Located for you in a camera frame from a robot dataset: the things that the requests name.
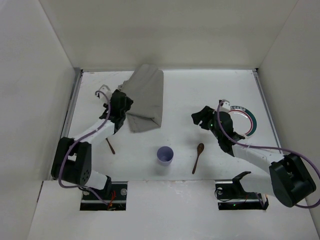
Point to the lilac plastic cup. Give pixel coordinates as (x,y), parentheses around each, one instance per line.
(165,155)

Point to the brown wooden fork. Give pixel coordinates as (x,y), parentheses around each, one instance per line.
(110,146)

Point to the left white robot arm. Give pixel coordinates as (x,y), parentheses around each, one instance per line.
(72,164)

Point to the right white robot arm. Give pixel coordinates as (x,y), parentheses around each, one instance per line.
(287,177)

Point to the white plate green red rim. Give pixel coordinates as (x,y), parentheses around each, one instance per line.
(244,121)

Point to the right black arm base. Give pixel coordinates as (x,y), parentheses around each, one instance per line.
(231,195)

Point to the grey cloth placemat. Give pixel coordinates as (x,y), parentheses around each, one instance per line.
(146,88)

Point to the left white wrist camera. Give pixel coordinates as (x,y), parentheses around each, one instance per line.
(105,88)

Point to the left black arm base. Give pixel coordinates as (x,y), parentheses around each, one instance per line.
(114,197)

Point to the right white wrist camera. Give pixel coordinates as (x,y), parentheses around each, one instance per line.
(224,105)

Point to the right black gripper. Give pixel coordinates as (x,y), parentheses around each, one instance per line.
(205,118)

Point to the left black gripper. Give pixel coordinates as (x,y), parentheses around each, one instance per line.
(124,100)

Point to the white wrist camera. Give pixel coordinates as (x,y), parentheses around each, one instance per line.
(105,88)
(224,105)

